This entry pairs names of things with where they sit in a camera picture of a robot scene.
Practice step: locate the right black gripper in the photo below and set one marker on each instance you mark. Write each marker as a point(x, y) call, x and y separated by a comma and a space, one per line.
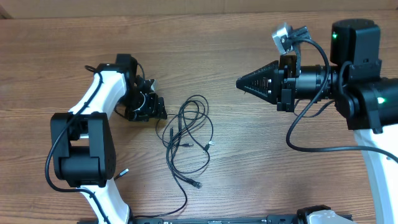
point(285, 86)

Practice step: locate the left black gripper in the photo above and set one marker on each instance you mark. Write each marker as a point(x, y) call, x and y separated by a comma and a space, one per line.
point(155, 109)

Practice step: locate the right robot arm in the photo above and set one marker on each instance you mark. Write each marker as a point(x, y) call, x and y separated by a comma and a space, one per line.
point(350, 78)

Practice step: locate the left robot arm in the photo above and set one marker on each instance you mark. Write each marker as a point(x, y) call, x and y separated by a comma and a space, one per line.
point(83, 157)

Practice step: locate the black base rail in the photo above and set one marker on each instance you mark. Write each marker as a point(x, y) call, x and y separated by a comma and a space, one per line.
point(315, 214)

